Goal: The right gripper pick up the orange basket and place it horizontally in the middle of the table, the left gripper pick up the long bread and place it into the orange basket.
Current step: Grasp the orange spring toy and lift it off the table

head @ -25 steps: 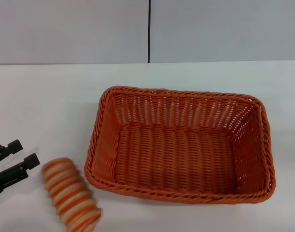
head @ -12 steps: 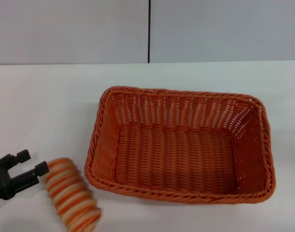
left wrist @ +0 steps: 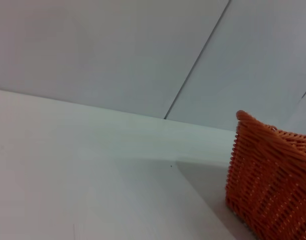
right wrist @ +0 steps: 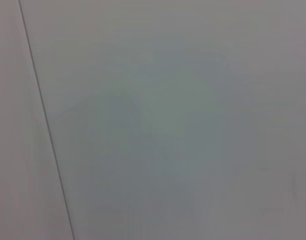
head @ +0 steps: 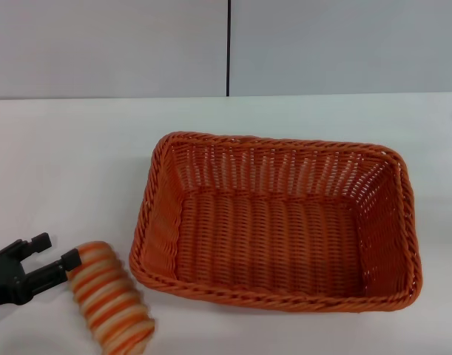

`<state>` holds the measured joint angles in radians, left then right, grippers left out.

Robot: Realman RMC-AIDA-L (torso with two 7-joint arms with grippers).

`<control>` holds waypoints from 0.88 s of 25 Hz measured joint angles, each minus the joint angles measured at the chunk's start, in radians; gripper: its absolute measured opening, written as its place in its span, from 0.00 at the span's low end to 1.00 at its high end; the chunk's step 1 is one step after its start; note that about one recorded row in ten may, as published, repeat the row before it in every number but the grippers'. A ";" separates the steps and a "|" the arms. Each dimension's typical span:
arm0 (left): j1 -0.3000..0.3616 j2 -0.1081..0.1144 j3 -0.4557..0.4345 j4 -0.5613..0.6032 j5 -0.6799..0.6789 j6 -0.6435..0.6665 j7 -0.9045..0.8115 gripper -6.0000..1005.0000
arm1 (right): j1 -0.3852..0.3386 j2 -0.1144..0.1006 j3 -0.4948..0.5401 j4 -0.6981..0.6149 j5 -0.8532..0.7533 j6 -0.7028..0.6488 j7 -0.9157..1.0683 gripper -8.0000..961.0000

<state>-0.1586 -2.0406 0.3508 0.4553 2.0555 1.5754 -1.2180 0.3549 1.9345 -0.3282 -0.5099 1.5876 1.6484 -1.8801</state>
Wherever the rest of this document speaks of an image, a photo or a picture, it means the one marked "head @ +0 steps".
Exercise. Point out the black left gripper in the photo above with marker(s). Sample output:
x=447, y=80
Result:
x=3, y=279

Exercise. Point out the orange white striped bread roll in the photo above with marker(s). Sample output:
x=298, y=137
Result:
x=111, y=296

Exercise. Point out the orange woven plastic basket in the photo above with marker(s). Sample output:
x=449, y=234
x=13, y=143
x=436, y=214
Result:
x=270, y=236

